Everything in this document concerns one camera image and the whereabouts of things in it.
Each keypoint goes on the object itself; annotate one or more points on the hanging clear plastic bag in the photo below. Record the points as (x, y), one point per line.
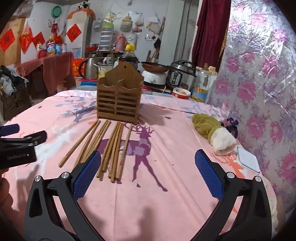
(138, 23)

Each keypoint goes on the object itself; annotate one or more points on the clear plastic oil bottle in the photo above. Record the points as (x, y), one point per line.
(203, 85)

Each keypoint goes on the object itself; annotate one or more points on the pink thermos jug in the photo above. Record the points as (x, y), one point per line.
(120, 42)

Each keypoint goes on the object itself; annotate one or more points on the dark sauce bottle yellow cap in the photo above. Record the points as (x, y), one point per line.
(129, 55)

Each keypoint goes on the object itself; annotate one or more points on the green plate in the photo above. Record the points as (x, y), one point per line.
(56, 12)

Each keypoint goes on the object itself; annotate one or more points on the dark red curtain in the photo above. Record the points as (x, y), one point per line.
(210, 32)

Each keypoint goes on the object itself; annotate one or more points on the black silver pressure cooker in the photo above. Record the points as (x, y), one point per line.
(179, 76)

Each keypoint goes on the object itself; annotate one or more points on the floral foil sheet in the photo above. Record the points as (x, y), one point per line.
(259, 81)

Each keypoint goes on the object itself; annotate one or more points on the pile of dark clothes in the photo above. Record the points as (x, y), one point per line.
(11, 78)

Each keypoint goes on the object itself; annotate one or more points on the hanging beige bag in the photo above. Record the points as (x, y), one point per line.
(126, 24)

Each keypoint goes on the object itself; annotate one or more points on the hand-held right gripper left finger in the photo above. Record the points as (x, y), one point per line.
(86, 176)

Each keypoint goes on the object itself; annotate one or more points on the stacked steel lunch container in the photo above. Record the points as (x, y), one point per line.
(106, 37)

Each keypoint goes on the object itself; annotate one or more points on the red rimmed steel bowl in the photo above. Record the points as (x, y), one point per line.
(92, 47)

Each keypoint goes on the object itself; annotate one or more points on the white cabinet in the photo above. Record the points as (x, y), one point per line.
(81, 48)

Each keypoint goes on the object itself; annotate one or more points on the white square case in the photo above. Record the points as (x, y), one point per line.
(248, 160)

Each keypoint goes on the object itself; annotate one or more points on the blue labelled can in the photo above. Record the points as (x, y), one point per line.
(61, 49)

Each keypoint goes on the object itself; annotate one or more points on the dark purple cloth piece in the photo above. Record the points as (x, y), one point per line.
(231, 124)

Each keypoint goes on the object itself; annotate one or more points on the steel pot with lid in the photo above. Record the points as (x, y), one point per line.
(104, 69)

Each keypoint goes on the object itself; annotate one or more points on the red cloth covered table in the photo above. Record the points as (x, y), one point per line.
(50, 67)

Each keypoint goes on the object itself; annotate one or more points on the steel kettle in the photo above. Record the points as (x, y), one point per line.
(90, 69)

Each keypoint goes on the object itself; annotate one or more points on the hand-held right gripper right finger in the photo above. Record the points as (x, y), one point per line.
(208, 176)

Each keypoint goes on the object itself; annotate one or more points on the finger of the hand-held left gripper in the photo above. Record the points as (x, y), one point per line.
(25, 140)
(9, 130)

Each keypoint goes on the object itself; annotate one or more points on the yellow cooking oil bottle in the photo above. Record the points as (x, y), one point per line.
(50, 47)

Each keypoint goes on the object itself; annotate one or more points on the white electric stove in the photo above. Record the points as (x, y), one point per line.
(153, 77)

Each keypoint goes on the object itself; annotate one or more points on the red gift box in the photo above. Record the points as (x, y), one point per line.
(77, 67)

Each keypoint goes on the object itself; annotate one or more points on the red diamond paper decoration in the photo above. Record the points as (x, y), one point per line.
(38, 39)
(74, 32)
(7, 40)

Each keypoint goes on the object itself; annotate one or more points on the red plastic bag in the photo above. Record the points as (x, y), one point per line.
(26, 38)

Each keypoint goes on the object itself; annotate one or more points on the red and white bowl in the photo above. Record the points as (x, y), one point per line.
(181, 93)

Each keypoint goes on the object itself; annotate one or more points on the brown frying pan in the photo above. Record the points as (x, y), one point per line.
(155, 66)

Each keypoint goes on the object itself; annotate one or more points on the row of wooden chopsticks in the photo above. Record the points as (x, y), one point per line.
(115, 148)

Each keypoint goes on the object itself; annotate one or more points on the wooden slatted chopstick holder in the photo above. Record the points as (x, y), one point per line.
(118, 92)

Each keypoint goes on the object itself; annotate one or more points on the panda plush toy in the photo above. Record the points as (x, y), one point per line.
(82, 5)

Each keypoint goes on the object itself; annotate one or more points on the pink deer print bedsheet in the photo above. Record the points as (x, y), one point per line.
(161, 208)

